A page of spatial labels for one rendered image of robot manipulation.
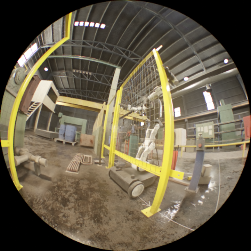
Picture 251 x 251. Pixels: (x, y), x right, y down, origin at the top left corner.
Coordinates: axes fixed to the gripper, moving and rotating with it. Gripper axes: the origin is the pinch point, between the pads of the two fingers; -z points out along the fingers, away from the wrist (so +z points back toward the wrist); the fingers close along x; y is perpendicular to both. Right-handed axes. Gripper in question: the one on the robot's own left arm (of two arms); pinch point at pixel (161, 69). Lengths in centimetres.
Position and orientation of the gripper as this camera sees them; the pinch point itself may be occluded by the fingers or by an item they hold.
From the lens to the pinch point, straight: 91.0
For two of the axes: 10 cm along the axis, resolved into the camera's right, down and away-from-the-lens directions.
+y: 1.0, -9.8, 1.9
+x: -4.4, 1.3, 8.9
